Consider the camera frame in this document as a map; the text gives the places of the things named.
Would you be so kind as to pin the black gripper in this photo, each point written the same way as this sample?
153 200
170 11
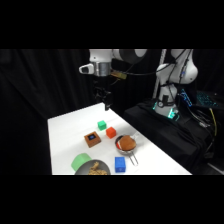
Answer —
101 93

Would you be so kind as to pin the green block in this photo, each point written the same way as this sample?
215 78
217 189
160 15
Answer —
102 125

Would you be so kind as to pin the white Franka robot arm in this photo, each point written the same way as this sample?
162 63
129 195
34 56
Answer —
181 71

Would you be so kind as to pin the red block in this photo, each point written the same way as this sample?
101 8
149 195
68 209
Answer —
111 132

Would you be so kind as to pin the brown block with blue square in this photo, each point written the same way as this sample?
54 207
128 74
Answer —
92 139

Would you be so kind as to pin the small red item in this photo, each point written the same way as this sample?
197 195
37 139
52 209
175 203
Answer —
118 145

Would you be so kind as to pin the brown round bread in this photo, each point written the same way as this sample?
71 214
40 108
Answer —
127 143

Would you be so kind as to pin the black draped robot stand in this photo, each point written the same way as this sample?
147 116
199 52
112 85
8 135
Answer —
160 130

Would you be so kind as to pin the green cup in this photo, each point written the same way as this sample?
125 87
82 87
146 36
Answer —
80 161

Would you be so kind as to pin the tan food pieces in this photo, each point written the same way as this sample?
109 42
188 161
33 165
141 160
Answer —
96 169

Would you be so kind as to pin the grey bowl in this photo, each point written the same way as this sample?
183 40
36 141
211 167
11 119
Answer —
83 169

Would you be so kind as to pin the black curtain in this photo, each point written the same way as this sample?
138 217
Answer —
40 83

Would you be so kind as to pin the blue lit keyboard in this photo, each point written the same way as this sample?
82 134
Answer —
206 99

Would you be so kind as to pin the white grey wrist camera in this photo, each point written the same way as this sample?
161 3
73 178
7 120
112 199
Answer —
86 69

